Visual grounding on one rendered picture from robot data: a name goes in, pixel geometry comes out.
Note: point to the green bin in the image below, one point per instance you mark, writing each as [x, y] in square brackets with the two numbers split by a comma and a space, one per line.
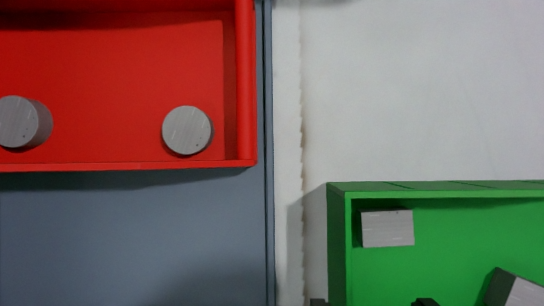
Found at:
[463, 230]

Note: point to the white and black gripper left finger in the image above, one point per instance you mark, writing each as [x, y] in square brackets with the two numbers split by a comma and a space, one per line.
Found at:
[319, 302]

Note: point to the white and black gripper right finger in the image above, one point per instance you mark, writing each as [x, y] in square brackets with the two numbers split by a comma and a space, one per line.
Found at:
[424, 302]

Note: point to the red open bin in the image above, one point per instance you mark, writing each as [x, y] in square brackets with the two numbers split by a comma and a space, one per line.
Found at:
[109, 71]

